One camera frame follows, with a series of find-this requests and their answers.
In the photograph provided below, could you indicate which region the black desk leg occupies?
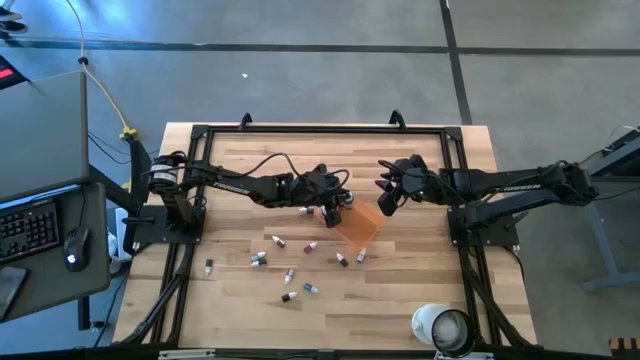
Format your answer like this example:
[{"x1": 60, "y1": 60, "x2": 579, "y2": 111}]
[{"x1": 76, "y1": 297, "x2": 94, "y2": 332}]

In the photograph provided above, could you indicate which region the silver metal bracket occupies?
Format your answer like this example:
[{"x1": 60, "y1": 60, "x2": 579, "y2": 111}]
[
  {"x1": 158, "y1": 348, "x2": 217, "y2": 360},
  {"x1": 433, "y1": 351, "x2": 495, "y2": 360}
]

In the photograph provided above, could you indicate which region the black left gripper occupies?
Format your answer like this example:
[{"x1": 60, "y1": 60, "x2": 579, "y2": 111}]
[{"x1": 289, "y1": 163, "x2": 357, "y2": 229}]

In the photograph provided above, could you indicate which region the dark grey computer monitor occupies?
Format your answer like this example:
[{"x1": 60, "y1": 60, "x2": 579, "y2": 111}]
[{"x1": 0, "y1": 69, "x2": 91, "y2": 204}]

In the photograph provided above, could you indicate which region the grey metal desk frame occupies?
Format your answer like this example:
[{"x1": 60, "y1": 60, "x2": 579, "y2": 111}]
[{"x1": 582, "y1": 127, "x2": 640, "y2": 293}]

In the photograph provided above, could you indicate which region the yellow power cable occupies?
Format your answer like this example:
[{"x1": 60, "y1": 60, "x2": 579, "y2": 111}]
[{"x1": 64, "y1": 0, "x2": 132, "y2": 132}]

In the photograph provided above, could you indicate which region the striped wooden block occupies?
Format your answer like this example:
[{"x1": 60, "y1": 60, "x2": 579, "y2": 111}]
[{"x1": 608, "y1": 337, "x2": 640, "y2": 357}]

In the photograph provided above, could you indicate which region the black aluminium table frame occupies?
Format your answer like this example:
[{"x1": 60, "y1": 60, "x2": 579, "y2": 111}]
[{"x1": 113, "y1": 122, "x2": 540, "y2": 351}]

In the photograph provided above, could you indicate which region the black smartphone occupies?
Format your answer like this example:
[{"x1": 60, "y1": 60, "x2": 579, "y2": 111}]
[{"x1": 0, "y1": 265, "x2": 30, "y2": 322}]

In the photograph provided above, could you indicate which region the white cylinder with dark opening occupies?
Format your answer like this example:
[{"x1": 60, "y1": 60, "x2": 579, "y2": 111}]
[{"x1": 411, "y1": 303, "x2": 477, "y2": 359}]

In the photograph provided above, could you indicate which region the black device with red display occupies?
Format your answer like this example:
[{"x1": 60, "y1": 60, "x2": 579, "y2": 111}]
[{"x1": 0, "y1": 53, "x2": 30, "y2": 92}]

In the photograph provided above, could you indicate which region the white box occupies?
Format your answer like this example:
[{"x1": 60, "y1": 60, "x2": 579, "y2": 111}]
[{"x1": 107, "y1": 207, "x2": 135, "y2": 262}]

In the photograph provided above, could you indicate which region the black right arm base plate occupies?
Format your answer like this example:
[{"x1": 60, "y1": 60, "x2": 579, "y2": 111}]
[{"x1": 447, "y1": 206, "x2": 521, "y2": 249}]

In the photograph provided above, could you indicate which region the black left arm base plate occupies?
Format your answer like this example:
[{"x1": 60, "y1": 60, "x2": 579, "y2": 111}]
[{"x1": 124, "y1": 204, "x2": 206, "y2": 246}]

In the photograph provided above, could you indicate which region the black computer mouse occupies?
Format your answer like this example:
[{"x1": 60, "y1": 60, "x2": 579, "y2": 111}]
[{"x1": 62, "y1": 227, "x2": 93, "y2": 274}]

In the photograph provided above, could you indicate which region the backlit black keyboard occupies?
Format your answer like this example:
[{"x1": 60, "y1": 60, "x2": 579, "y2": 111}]
[{"x1": 0, "y1": 197, "x2": 62, "y2": 265}]

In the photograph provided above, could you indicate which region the dark grey desk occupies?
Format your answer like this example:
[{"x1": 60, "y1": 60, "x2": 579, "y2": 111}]
[{"x1": 0, "y1": 182, "x2": 112, "y2": 324}]

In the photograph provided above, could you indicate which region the orange translucent plastic bin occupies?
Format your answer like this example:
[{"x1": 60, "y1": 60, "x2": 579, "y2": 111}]
[{"x1": 315, "y1": 198, "x2": 387, "y2": 250}]

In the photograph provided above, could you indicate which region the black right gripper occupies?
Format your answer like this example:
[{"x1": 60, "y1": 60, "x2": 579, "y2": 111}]
[{"x1": 374, "y1": 153, "x2": 444, "y2": 217}]

